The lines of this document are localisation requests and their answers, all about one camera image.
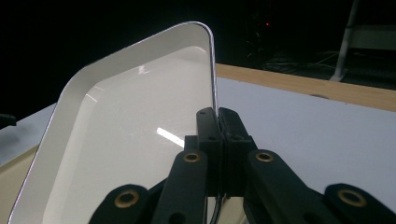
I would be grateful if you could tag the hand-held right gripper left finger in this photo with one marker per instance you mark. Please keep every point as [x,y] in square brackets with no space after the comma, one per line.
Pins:
[211,137]

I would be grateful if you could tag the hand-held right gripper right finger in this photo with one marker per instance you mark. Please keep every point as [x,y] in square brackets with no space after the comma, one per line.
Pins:
[235,140]

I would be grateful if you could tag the white plastic tray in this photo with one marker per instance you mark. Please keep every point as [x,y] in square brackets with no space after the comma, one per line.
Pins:
[124,124]

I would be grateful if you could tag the beige plastic tray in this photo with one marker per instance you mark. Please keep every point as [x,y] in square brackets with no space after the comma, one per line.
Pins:
[12,180]

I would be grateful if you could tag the white table cover sheet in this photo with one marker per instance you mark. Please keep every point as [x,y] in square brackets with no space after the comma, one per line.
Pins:
[311,130]

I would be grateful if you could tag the grey metal stand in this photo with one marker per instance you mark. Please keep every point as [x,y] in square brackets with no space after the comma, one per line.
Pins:
[345,43]

